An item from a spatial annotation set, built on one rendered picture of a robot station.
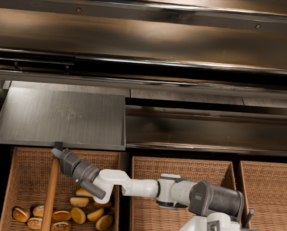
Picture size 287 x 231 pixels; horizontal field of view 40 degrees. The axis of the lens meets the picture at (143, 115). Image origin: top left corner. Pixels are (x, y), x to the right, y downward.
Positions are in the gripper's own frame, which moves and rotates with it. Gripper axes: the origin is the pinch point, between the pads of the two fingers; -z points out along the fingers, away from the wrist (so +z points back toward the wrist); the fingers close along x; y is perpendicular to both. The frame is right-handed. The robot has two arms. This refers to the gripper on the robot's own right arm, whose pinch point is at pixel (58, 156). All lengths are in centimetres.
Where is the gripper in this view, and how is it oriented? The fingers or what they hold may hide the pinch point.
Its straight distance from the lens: 160.7
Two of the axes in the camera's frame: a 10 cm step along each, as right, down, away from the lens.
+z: 8.3, 4.4, -3.4
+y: -5.4, 5.1, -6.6
